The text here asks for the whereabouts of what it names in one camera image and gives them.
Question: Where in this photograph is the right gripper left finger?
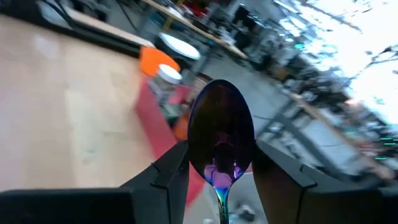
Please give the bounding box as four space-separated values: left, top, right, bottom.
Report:
0 140 190 224

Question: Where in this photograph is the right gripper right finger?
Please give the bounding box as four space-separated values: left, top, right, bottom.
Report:
252 139 398 224

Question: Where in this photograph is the iridescent purple metal spoon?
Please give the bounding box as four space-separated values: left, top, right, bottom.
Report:
187 79 256 224

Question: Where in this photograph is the herb jar with white lid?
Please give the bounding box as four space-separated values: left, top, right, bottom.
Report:
149 63 183 103

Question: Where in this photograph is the white plastic bin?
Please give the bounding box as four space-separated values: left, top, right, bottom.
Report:
183 172 270 224

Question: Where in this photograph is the pink plastic tray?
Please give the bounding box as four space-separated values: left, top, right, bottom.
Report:
134 74 252 206

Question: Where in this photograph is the orange plastic bowl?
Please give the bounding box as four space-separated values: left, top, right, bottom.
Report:
139 45 181 77

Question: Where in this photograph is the white trash can black bag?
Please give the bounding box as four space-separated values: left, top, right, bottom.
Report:
155 32 202 68

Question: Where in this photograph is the long wooden desk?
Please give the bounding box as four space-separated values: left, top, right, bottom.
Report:
142 0 249 60

